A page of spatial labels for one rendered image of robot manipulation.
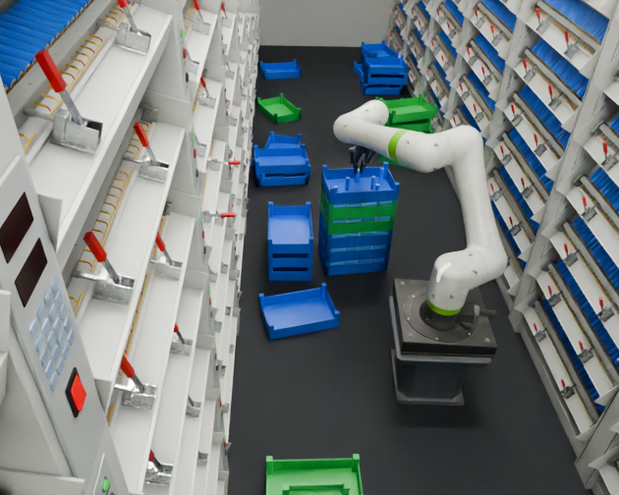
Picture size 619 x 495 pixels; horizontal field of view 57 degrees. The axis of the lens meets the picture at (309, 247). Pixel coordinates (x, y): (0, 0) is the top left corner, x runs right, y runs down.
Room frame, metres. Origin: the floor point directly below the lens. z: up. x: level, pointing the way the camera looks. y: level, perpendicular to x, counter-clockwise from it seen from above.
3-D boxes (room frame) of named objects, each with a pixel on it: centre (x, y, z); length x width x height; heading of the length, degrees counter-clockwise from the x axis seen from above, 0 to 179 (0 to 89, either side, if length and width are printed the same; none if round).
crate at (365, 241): (2.16, -0.21, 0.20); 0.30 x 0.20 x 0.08; 100
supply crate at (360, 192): (2.16, -0.21, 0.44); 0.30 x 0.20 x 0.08; 100
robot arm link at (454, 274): (1.45, -0.48, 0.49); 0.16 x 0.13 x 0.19; 123
